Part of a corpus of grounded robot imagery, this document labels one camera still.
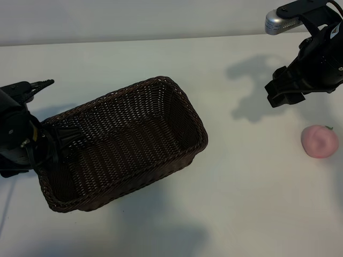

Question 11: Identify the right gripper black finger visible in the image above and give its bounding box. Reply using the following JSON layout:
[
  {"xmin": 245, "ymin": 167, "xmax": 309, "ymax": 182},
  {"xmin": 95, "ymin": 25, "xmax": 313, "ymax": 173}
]
[
  {"xmin": 264, "ymin": 77, "xmax": 293, "ymax": 108},
  {"xmin": 282, "ymin": 92, "xmax": 307, "ymax": 106}
]

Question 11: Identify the thin black gripper wire bundle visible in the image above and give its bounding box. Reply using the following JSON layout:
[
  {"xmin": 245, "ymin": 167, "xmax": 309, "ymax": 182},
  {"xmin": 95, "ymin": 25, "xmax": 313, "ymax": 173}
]
[{"xmin": 25, "ymin": 133, "xmax": 64, "ymax": 172}]

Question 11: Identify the dark brown wicker basket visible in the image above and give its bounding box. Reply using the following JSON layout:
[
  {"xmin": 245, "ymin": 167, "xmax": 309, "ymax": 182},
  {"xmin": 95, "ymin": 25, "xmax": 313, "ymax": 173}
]
[{"xmin": 37, "ymin": 75, "xmax": 209, "ymax": 214}]

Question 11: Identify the black braided cable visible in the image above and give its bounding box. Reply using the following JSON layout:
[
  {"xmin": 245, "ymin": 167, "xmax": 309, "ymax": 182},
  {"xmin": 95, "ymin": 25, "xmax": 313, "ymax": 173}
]
[{"xmin": 27, "ymin": 78, "xmax": 55, "ymax": 93}]

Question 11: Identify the black right camera mount bracket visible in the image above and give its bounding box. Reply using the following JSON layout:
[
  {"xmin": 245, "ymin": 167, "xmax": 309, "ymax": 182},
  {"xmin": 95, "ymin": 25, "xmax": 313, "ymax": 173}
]
[{"xmin": 277, "ymin": 0, "xmax": 343, "ymax": 37}]

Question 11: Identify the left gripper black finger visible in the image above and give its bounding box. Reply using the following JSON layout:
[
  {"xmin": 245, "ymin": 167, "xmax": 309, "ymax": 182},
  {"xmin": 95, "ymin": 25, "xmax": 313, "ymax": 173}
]
[{"xmin": 53, "ymin": 125, "xmax": 83, "ymax": 149}]

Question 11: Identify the black left camera mount bracket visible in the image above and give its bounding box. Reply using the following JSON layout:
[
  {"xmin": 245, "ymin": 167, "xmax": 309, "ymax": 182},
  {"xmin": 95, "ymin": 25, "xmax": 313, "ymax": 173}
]
[{"xmin": 0, "ymin": 79, "xmax": 55, "ymax": 104}]

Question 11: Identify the pink peach with green leaf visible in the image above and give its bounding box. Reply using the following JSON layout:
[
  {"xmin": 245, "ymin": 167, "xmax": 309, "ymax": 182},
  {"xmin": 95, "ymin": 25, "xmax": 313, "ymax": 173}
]
[{"xmin": 301, "ymin": 124, "xmax": 340, "ymax": 160}]

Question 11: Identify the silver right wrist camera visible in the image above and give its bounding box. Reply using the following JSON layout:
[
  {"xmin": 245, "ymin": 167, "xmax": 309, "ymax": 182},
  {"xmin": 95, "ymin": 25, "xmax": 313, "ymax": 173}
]
[{"xmin": 264, "ymin": 10, "xmax": 303, "ymax": 36}]

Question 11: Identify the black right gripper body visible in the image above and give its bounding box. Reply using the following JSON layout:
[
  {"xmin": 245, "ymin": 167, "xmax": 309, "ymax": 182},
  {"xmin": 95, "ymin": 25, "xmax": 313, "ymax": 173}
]
[{"xmin": 272, "ymin": 22, "xmax": 343, "ymax": 94}]

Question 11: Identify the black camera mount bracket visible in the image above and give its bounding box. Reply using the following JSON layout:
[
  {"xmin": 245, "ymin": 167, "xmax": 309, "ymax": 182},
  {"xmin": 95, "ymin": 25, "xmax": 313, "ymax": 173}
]
[
  {"xmin": 277, "ymin": 0, "xmax": 343, "ymax": 37},
  {"xmin": 0, "ymin": 79, "xmax": 55, "ymax": 104}
]

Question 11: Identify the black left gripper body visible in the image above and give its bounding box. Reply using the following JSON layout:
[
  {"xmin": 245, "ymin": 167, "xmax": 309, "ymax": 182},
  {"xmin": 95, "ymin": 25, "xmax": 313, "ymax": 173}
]
[{"xmin": 26, "ymin": 117, "xmax": 63, "ymax": 171}]

